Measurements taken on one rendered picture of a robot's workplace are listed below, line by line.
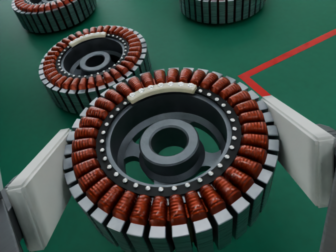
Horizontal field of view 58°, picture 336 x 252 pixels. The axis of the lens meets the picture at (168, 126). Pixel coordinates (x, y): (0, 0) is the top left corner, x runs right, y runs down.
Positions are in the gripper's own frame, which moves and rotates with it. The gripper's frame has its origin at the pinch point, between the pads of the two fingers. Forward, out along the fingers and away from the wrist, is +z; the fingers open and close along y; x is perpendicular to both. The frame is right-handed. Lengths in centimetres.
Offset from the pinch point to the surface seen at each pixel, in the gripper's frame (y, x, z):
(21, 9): -17.3, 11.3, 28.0
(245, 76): 8.1, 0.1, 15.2
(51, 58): -11.0, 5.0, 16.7
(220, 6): 7.7, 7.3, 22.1
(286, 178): 8.0, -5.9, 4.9
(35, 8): -15.0, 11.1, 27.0
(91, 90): -6.5, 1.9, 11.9
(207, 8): 6.3, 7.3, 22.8
